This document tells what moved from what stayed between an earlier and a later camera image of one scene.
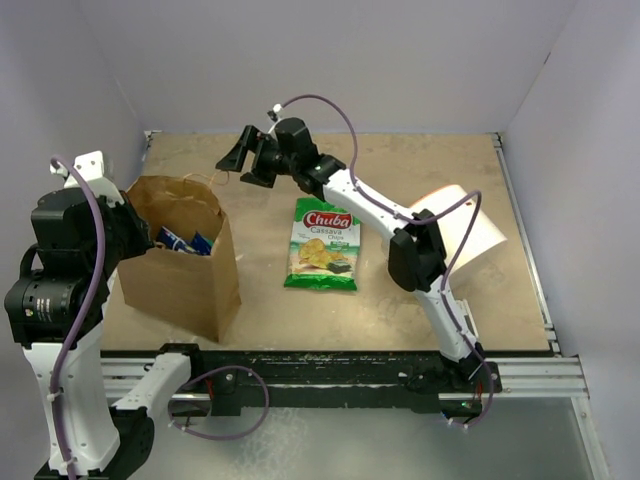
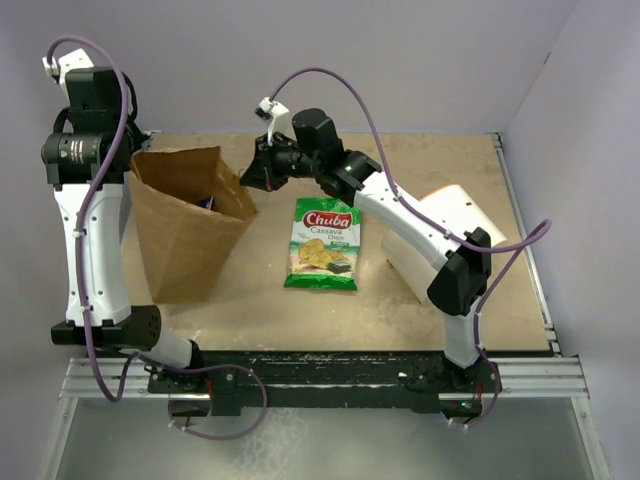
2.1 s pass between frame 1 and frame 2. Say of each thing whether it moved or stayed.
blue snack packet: moved
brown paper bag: moved
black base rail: stayed
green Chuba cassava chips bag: stayed
